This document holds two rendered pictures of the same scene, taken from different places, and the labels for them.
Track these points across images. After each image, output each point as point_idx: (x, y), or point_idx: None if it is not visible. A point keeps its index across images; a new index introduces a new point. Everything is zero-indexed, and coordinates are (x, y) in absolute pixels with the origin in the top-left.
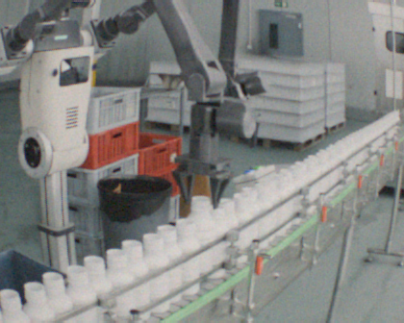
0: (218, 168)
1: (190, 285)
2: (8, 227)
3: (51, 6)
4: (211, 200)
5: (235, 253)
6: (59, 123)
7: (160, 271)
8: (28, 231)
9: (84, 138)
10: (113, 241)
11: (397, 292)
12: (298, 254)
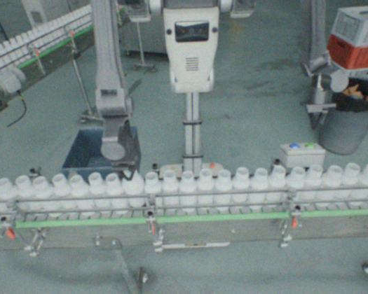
0: (112, 164)
1: (108, 211)
2: (294, 80)
3: None
4: None
5: (149, 208)
6: (179, 66)
7: (69, 199)
8: (305, 87)
9: (208, 78)
10: (327, 117)
11: None
12: (277, 227)
